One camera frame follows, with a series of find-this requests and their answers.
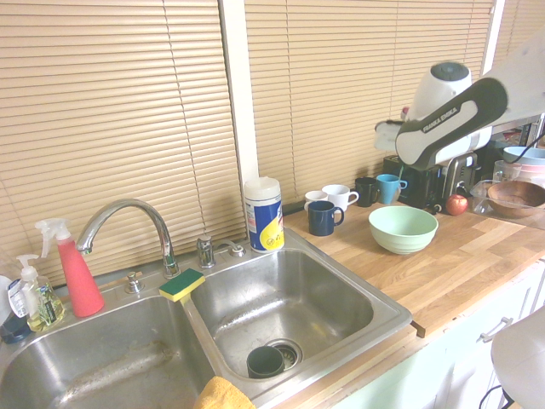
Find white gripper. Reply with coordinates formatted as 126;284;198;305
373;120;404;151

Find sink deck sprayer cap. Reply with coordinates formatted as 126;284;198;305
215;239;248;259

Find stainless steel double sink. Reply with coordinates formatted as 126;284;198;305
0;228;414;409

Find metal sink drain strainer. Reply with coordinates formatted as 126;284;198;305
266;338;304;372

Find chrome sink deck button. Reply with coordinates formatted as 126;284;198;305
123;272;145;295

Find light blue mug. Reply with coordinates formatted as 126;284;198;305
376;173;409;205

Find black mug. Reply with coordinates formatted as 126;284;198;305
354;176;382;208

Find black and chrome toaster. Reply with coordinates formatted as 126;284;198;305
381;151;481;210

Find beige window blind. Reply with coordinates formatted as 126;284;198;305
0;0;249;287
493;0;545;66
244;0;497;206

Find white mug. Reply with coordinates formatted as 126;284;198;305
321;183;360;213

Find white ribbed cup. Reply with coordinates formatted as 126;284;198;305
304;190;330;212

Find pale green bowl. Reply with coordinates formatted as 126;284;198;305
368;205;439;256

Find red apple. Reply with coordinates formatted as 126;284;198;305
445;193;469;216

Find navy blue mug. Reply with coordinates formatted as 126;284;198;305
307;199;345;237

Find clear plastic container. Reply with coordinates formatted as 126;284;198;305
468;178;545;231

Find clear drinking glass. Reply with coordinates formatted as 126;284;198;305
492;159;523;185

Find light blue bowl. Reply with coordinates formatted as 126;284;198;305
502;146;545;167

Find Lysol wipes canister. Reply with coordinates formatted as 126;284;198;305
244;176;285;256

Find brown wooden bowl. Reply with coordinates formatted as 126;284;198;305
486;180;545;219

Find pink bowl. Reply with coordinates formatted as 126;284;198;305
519;164;545;187

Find white kitchen cabinets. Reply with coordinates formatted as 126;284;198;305
331;259;545;409

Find yellow and green sponge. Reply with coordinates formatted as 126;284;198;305
158;268;206;304

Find dark grey cup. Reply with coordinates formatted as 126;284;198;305
246;345;285;380

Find chrome curved faucet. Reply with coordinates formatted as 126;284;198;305
75;199;182;280

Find yellow dish cloth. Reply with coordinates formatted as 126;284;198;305
192;375;256;409

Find red spray bottle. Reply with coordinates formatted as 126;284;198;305
34;217;106;319

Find clear soap pump bottle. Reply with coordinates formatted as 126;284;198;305
15;254;67;333

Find white bottle with blue label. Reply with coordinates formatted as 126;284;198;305
0;274;32;344

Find chrome faucet handle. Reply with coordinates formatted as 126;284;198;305
196;233;216;269

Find metal cabinet handle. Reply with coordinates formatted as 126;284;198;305
476;315;514;344

